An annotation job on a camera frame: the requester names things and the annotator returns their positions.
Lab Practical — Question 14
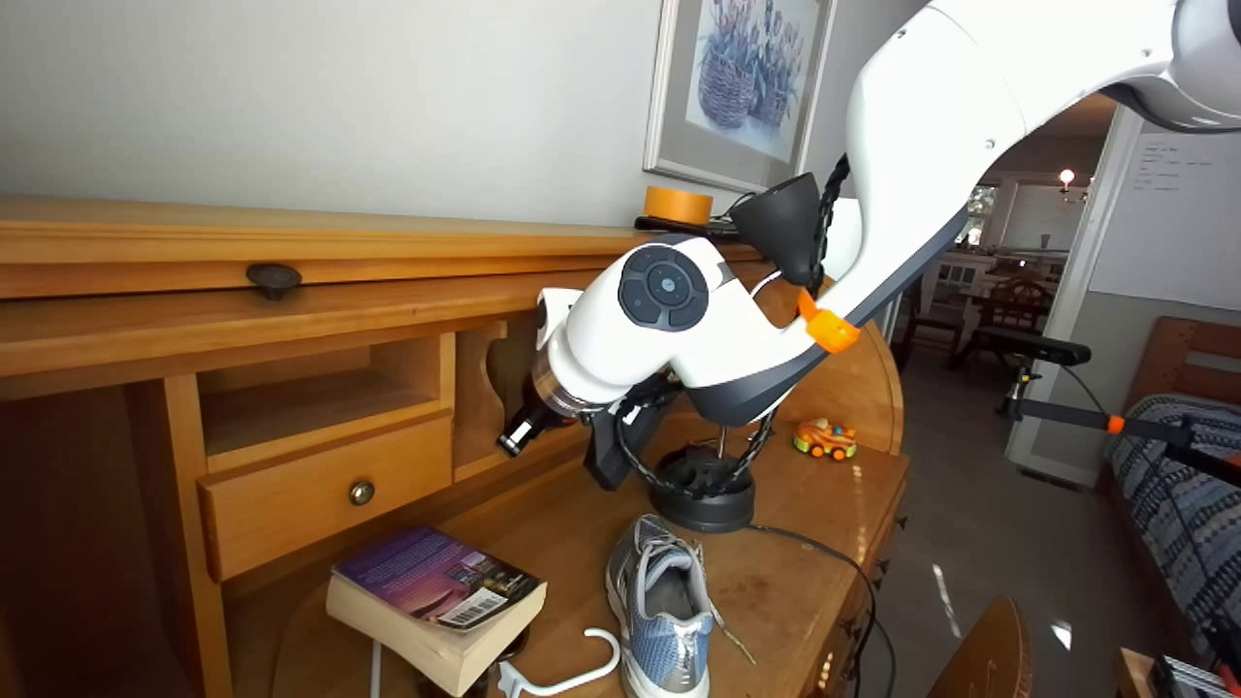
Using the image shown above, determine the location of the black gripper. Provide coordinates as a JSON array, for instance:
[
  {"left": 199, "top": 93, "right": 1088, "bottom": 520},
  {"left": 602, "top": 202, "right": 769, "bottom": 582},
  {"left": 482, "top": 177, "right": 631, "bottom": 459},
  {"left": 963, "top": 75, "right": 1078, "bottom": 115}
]
[{"left": 494, "top": 379, "right": 581, "bottom": 466}]

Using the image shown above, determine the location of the black desk lamp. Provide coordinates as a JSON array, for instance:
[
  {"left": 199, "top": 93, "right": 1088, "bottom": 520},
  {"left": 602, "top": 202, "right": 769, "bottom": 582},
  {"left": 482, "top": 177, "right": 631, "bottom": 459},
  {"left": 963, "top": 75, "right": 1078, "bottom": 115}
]
[{"left": 642, "top": 170, "right": 832, "bottom": 539}]

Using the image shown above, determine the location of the wooden roll-top desk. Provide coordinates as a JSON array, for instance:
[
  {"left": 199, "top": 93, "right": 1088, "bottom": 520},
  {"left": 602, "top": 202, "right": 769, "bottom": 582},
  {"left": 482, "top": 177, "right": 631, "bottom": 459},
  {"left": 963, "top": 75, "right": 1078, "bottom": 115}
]
[{"left": 0, "top": 190, "right": 916, "bottom": 698}]

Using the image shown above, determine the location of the small wooden desk drawer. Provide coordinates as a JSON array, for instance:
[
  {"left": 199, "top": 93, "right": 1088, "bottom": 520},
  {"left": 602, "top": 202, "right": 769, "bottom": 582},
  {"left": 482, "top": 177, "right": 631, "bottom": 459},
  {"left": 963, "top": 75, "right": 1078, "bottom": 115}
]
[{"left": 192, "top": 411, "right": 460, "bottom": 587}]

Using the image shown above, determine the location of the purple paperback book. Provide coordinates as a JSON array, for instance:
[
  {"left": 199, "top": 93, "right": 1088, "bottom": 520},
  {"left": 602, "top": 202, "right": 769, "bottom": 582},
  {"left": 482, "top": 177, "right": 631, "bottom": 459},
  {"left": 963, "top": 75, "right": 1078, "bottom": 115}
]
[{"left": 322, "top": 523, "right": 552, "bottom": 698}]

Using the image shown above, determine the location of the blue grey sneaker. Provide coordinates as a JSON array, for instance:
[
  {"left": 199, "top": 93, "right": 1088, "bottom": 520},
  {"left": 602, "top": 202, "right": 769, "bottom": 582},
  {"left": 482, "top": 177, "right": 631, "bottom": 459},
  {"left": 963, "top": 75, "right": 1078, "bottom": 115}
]
[{"left": 605, "top": 508, "right": 725, "bottom": 698}]

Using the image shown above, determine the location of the orange tape roll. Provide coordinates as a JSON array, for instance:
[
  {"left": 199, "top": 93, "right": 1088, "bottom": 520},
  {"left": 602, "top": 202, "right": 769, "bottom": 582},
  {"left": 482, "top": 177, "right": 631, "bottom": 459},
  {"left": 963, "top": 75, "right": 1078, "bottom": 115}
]
[{"left": 641, "top": 183, "right": 717, "bottom": 232}]

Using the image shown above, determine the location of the framed blue flower picture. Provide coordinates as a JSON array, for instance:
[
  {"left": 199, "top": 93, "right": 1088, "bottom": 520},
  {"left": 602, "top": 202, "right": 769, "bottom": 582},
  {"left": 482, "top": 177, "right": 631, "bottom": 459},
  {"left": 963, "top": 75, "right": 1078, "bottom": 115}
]
[{"left": 641, "top": 0, "right": 843, "bottom": 199}]

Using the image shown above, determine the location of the wooden chair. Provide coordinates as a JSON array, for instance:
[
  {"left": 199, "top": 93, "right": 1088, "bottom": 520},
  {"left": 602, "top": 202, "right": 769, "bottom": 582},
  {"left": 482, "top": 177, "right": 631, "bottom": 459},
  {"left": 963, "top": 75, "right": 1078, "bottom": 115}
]
[{"left": 923, "top": 591, "right": 1039, "bottom": 698}]

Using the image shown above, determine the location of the bed with striped blanket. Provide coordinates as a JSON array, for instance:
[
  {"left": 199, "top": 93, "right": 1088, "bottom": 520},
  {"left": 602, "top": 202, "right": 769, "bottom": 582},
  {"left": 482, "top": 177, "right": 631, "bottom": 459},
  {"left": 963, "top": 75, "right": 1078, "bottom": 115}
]
[{"left": 1102, "top": 313, "right": 1241, "bottom": 657}]

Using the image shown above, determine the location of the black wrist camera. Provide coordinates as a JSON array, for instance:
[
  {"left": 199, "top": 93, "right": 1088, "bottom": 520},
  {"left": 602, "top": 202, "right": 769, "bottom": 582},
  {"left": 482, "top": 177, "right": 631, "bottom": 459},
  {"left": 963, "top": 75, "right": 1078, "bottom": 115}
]
[{"left": 581, "top": 379, "right": 677, "bottom": 498}]

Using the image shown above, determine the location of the white cable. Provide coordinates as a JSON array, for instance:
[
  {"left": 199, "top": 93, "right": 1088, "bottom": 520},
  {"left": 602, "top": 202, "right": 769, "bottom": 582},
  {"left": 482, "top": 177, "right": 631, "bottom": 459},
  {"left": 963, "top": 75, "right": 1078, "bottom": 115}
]
[{"left": 496, "top": 626, "right": 631, "bottom": 698}]

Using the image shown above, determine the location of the black roll-top handle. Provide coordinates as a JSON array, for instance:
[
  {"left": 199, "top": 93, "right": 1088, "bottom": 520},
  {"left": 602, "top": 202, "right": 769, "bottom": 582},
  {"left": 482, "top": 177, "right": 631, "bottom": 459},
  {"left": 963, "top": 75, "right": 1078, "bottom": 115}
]
[{"left": 239, "top": 259, "right": 306, "bottom": 303}]

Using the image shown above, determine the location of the orange strap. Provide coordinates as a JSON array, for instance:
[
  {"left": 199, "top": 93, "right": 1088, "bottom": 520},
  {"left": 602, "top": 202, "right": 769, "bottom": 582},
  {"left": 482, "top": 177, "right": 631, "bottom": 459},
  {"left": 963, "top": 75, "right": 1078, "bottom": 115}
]
[{"left": 796, "top": 287, "right": 865, "bottom": 362}]

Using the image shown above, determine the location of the black lamp power cable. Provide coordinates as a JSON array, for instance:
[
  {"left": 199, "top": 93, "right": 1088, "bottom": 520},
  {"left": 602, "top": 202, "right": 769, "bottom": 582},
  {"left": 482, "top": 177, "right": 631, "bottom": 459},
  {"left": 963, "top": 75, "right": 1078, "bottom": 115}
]
[{"left": 744, "top": 520, "right": 885, "bottom": 698}]

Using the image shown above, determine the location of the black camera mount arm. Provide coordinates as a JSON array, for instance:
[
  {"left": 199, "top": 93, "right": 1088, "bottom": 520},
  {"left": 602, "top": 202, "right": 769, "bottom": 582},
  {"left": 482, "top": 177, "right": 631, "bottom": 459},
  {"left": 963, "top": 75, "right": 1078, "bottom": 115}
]
[{"left": 964, "top": 322, "right": 1241, "bottom": 489}]

